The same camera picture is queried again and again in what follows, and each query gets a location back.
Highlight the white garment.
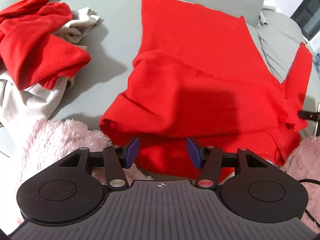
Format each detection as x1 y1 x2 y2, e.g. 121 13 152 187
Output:
1 7 103 126

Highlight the tan garment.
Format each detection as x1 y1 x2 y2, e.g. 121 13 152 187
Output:
66 45 87 90

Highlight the crumpled red garment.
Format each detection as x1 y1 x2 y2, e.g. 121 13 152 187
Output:
1 0 91 90

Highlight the grey fabric sofa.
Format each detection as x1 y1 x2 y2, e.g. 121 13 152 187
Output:
1 0 304 139

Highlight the red sweater with duck logo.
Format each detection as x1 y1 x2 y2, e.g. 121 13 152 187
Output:
99 0 312 179

